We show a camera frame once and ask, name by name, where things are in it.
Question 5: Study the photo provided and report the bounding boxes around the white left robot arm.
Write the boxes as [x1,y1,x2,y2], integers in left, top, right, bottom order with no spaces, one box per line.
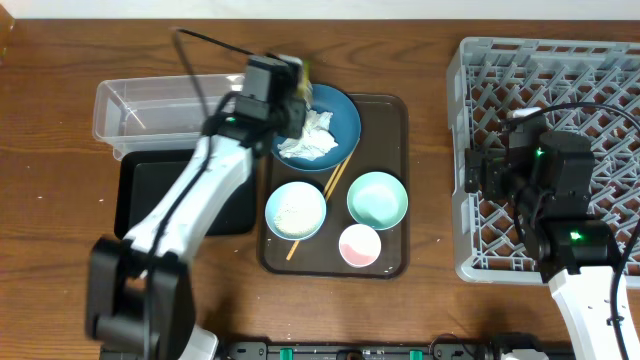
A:
[85,54,310,359]

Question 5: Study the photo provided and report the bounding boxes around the grey dishwasher rack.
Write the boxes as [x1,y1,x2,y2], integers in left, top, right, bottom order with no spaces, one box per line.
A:
[447,37,639,285]

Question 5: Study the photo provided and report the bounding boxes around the dark blue plate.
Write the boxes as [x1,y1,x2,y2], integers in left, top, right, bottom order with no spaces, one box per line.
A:
[272,84,361,172]

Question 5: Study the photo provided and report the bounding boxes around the white napkin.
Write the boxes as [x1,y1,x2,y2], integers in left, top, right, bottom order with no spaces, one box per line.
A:
[277,110,338,161]

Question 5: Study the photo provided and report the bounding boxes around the yellow snack wrapper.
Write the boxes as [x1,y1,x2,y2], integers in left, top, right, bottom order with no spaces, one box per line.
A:
[298,61,313,108]

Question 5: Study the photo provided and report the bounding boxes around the light blue bowl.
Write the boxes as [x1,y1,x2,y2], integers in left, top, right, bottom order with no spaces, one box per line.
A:
[265,181,327,241]

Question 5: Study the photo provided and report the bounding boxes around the black waste tray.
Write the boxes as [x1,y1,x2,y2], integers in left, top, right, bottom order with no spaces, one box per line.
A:
[114,150,256,240]

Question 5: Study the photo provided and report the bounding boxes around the pile of white rice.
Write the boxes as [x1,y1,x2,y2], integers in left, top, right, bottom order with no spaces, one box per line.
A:
[274,194,322,238]

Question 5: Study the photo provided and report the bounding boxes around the wooden chopstick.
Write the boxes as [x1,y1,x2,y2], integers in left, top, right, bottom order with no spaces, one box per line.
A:
[323,163,342,197]
[286,155,352,261]

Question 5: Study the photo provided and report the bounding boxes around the brown serving tray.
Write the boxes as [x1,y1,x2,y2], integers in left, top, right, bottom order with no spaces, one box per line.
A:
[258,94,410,280]

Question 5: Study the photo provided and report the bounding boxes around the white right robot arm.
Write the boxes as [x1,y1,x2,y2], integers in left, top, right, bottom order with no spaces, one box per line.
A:
[464,107,639,359]

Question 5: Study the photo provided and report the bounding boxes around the clear plastic waste bin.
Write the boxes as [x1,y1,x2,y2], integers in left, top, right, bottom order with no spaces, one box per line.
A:
[92,73,247,161]

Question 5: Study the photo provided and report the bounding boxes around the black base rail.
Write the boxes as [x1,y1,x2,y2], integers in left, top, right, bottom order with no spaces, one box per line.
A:
[219,340,601,360]

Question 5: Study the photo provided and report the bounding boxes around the small pink bowl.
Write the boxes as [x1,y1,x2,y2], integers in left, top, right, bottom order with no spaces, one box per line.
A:
[338,224,382,268]

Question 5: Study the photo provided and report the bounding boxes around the mint green bowl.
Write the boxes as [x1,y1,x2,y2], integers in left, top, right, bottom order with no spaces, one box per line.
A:
[346,171,409,231]

